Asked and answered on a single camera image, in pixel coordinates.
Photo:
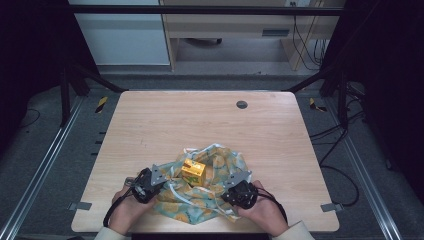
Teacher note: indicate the person's left hand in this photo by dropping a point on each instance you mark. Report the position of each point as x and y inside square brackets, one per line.
[128, 213]

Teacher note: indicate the person's right hand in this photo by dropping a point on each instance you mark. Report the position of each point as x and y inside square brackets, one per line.
[266, 213]

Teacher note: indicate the black horizontal frame bar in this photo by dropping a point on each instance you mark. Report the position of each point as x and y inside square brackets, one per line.
[200, 10]

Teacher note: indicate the grey metal table bracket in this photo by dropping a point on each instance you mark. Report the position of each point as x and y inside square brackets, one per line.
[79, 206]
[331, 207]

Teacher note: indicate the light wooden background desk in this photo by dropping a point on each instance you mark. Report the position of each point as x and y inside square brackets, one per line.
[230, 28]

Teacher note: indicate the grey round table grommet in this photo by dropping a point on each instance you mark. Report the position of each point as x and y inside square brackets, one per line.
[241, 104]

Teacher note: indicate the aluminium floor rail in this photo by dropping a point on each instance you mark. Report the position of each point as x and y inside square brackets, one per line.
[43, 160]
[366, 176]

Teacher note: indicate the dark curtain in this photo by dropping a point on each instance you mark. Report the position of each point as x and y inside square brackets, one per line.
[33, 50]
[390, 83]

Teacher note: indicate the yellow-black striped tape piece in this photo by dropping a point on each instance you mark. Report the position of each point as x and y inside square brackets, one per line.
[101, 104]

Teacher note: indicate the yellow carton box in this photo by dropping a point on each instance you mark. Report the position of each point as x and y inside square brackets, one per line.
[193, 171]

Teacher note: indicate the white cabinet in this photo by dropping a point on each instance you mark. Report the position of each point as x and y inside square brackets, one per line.
[123, 36]

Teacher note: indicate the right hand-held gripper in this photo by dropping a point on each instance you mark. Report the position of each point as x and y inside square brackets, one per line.
[241, 195]

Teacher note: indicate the black metal stand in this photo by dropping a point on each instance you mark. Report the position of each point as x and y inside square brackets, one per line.
[342, 100]
[65, 96]

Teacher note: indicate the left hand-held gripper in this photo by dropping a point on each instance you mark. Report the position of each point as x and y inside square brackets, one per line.
[145, 188]

